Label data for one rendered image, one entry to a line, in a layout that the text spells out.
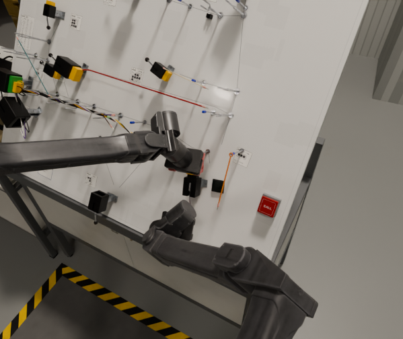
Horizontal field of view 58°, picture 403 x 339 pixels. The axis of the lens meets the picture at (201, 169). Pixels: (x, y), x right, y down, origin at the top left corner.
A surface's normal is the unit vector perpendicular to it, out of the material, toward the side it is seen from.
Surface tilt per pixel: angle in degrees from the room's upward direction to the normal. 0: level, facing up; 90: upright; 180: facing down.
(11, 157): 42
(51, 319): 0
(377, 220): 0
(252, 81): 54
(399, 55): 90
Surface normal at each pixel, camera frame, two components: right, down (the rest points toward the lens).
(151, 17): -0.40, 0.15
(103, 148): 0.53, -0.33
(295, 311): 0.53, -0.13
